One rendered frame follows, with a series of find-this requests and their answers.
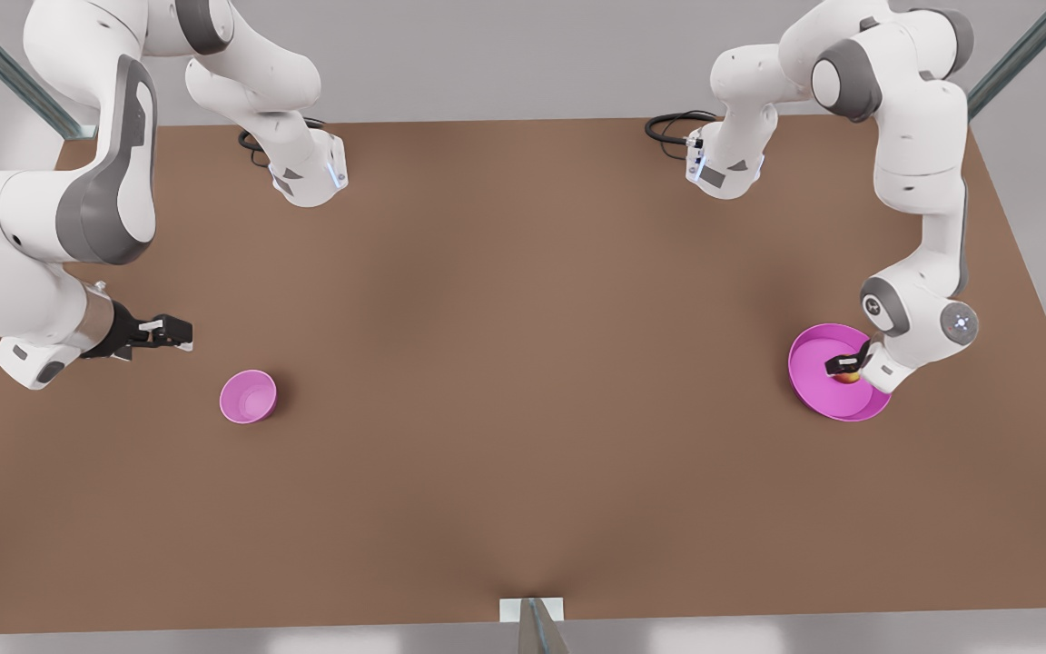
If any black cable loop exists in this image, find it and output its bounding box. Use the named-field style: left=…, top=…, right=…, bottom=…
left=238, top=116, right=328, bottom=170
left=645, top=111, right=720, bottom=161

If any silver frame post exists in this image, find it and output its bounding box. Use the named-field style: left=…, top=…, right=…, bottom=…
left=499, top=597, right=569, bottom=654
left=968, top=0, right=1046, bottom=119
left=0, top=0, right=88, bottom=142

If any pink plate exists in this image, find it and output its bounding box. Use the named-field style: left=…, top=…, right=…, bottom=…
left=788, top=323, right=893, bottom=422

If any pink bowl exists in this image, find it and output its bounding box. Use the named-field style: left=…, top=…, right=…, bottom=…
left=220, top=370, right=278, bottom=425

